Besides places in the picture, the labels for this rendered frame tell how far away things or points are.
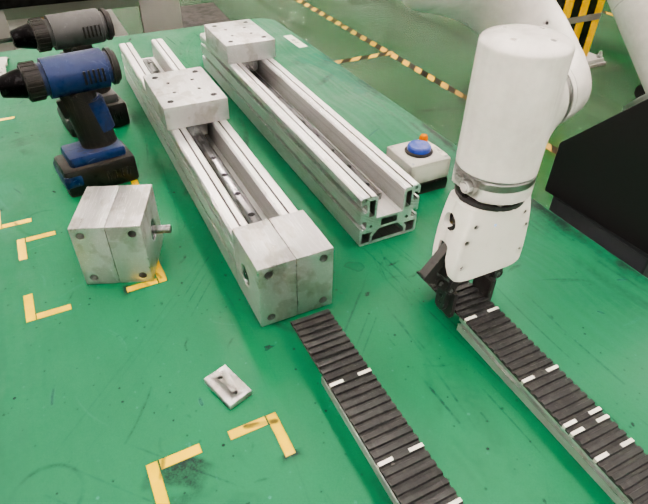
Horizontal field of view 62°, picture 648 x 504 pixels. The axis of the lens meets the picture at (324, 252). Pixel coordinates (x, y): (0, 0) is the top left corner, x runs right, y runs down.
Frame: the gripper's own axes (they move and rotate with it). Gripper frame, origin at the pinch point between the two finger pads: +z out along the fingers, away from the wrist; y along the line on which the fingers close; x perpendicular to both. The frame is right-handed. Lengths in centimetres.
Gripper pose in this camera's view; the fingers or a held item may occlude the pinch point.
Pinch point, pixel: (464, 292)
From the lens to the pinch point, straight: 70.6
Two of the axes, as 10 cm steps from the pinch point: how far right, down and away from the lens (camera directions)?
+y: 9.0, -2.7, 3.5
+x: -4.4, -5.7, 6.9
